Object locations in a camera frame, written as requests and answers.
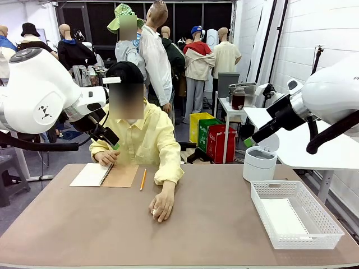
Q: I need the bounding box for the black tripod pole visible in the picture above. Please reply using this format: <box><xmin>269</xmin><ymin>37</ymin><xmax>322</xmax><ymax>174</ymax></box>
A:
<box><xmin>311</xmin><ymin>44</ymin><xmax>325</xmax><ymax>75</ymax></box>

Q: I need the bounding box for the person right forearm yellow sleeve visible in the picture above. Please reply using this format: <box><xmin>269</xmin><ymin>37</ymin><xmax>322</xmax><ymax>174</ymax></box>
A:
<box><xmin>89</xmin><ymin>138</ymin><xmax>113</xmax><ymax>157</ymax></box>

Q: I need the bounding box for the mannequin black bucket hat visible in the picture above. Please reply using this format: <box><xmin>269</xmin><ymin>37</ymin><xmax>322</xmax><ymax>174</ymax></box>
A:
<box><xmin>17</xmin><ymin>22</ymin><xmax>58</xmax><ymax>60</ymax></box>

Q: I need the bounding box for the white plastic mesh basket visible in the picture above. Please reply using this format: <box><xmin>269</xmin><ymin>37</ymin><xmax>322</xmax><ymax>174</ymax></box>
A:
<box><xmin>250</xmin><ymin>180</ymin><xmax>345</xmax><ymax>250</ymax></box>

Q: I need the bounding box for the yellow recycling bag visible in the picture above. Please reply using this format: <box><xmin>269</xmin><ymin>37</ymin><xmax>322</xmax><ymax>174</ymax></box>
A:
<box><xmin>189</xmin><ymin>112</ymin><xmax>215</xmax><ymax>144</ymax></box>

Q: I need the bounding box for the metal tray container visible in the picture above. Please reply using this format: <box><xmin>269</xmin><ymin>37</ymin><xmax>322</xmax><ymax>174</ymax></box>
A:
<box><xmin>229</xmin><ymin>82</ymin><xmax>257</xmax><ymax>108</ymax></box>

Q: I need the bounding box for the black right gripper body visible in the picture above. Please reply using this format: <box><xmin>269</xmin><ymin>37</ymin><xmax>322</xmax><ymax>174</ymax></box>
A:
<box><xmin>266</xmin><ymin>95</ymin><xmax>306</xmax><ymax>131</ymax></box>

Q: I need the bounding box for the mannequin green checked hat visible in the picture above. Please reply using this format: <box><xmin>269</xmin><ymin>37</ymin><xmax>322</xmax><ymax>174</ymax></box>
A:
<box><xmin>107</xmin><ymin>3</ymin><xmax>145</xmax><ymax>67</ymax></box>

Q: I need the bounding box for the mannequin blue white jacket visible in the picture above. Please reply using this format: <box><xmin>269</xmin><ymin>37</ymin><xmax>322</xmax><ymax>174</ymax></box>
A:
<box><xmin>0</xmin><ymin>24</ymin><xmax>18</xmax><ymax>86</ymax></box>

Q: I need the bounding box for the black cap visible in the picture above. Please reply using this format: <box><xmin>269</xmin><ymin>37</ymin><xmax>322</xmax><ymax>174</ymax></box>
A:
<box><xmin>105</xmin><ymin>61</ymin><xmax>145</xmax><ymax>85</ymax></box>

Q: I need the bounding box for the white leaning panel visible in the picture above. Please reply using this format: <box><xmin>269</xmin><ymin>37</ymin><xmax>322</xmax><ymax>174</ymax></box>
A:
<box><xmin>246</xmin><ymin>0</ymin><xmax>281</xmax><ymax>86</ymax></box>

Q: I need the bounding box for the black floor stand base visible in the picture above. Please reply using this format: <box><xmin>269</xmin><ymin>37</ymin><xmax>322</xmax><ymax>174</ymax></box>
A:
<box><xmin>179</xmin><ymin>141</ymin><xmax>214</xmax><ymax>165</ymax></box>

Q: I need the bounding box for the mannequin cream shirt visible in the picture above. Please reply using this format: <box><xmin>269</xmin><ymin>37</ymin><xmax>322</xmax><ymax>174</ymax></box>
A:
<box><xmin>212</xmin><ymin>27</ymin><xmax>242</xmax><ymax>107</ymax></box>

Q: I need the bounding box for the person torso yellow shirt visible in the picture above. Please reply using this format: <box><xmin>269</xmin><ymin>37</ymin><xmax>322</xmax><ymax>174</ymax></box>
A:
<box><xmin>89</xmin><ymin>98</ymin><xmax>185</xmax><ymax>185</ymax></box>

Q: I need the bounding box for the spiral notebook brown cover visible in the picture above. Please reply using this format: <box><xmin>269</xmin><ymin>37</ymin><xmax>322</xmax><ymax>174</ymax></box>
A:
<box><xmin>69</xmin><ymin>163</ymin><xmax>140</xmax><ymax>188</ymax></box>

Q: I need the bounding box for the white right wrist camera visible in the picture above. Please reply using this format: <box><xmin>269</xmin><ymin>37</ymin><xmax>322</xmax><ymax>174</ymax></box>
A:
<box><xmin>254</xmin><ymin>82</ymin><xmax>284</xmax><ymax>102</ymax></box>

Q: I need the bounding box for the yellow pencil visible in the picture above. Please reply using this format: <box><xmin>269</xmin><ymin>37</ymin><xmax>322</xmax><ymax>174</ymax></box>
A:
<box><xmin>139</xmin><ymin>168</ymin><xmax>148</xmax><ymax>192</ymax></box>

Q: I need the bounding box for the grey plastic stool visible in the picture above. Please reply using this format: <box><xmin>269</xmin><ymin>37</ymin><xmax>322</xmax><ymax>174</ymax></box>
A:
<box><xmin>0</xmin><ymin>153</ymin><xmax>31</xmax><ymax>208</ymax></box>

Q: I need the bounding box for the person left hand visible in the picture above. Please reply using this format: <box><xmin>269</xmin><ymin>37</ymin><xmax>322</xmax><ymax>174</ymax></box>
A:
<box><xmin>148</xmin><ymin>193</ymin><xmax>176</xmax><ymax>223</ymax></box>

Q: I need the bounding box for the white round trash bin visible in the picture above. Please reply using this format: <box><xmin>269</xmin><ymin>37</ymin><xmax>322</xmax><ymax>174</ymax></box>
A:
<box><xmin>242</xmin><ymin>134</ymin><xmax>280</xmax><ymax>183</ymax></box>

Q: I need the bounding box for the small white table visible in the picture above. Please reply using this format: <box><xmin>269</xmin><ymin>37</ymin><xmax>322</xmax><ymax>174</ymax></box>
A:
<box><xmin>216</xmin><ymin>97</ymin><xmax>255</xmax><ymax>164</ymax></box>

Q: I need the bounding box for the tall mannequin white shirt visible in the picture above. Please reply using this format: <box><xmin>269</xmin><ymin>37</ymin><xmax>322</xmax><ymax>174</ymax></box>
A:
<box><xmin>139</xmin><ymin>0</ymin><xmax>173</xmax><ymax>113</ymax></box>

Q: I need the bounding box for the glass jar dark liquid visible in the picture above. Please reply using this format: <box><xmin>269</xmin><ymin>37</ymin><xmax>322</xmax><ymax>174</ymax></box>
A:
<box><xmin>231</xmin><ymin>86</ymin><xmax>246</xmax><ymax>110</ymax></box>

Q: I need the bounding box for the white torso form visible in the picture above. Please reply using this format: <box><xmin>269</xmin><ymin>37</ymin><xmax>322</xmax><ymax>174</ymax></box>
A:
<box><xmin>206</xmin><ymin>29</ymin><xmax>220</xmax><ymax>93</ymax></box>

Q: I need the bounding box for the mannequin dark green jacket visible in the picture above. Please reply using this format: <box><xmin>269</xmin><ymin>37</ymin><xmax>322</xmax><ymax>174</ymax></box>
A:
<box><xmin>160</xmin><ymin>26</ymin><xmax>186</xmax><ymax>98</ymax></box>

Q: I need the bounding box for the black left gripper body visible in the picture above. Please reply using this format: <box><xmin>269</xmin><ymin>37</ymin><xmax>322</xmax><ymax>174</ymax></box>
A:
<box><xmin>68</xmin><ymin>108</ymin><xmax>109</xmax><ymax>136</ymax></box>

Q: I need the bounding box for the person left forearm yellow sleeve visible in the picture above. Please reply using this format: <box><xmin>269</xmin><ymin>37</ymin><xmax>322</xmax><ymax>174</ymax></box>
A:
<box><xmin>153</xmin><ymin>145</ymin><xmax>185</xmax><ymax>197</ymax></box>

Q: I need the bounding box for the red recycling bag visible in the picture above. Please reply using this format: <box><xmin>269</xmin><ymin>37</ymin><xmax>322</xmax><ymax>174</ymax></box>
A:
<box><xmin>206</xmin><ymin>124</ymin><xmax>237</xmax><ymax>164</ymax></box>

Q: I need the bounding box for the white paper sheet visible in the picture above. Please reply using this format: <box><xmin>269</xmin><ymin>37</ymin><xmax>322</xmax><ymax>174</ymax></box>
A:
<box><xmin>259</xmin><ymin>198</ymin><xmax>313</xmax><ymax>240</ymax></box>

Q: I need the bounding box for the mannequin black hoodie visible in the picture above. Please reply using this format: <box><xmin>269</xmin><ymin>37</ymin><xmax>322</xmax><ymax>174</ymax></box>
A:
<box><xmin>57</xmin><ymin>24</ymin><xmax>98</xmax><ymax>88</ymax></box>

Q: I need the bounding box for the grey bin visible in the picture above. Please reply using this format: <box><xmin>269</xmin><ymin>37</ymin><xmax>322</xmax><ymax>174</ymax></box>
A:
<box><xmin>217</xmin><ymin>72</ymin><xmax>241</xmax><ymax>99</ymax></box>

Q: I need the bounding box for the large white side table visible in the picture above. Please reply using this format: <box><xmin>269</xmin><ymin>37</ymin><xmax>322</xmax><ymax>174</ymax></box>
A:
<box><xmin>243</xmin><ymin>108</ymin><xmax>359</xmax><ymax>204</ymax></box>

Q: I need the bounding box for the mannequin blue cap red jacket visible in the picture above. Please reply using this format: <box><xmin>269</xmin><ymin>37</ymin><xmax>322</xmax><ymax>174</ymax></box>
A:
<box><xmin>182</xmin><ymin>26</ymin><xmax>217</xmax><ymax>124</ymax></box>

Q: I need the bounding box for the person right hand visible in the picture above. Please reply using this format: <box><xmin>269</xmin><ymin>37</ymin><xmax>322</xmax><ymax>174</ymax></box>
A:
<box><xmin>94</xmin><ymin>150</ymin><xmax>120</xmax><ymax>167</ymax></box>

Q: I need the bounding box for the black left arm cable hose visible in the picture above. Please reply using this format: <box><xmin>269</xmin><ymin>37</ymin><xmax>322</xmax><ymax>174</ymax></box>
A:
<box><xmin>0</xmin><ymin>131</ymin><xmax>80</xmax><ymax>152</ymax></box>

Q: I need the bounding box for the green recycling bag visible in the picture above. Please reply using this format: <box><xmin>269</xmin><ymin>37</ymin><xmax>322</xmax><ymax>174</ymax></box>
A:
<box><xmin>197</xmin><ymin>118</ymin><xmax>225</xmax><ymax>154</ymax></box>

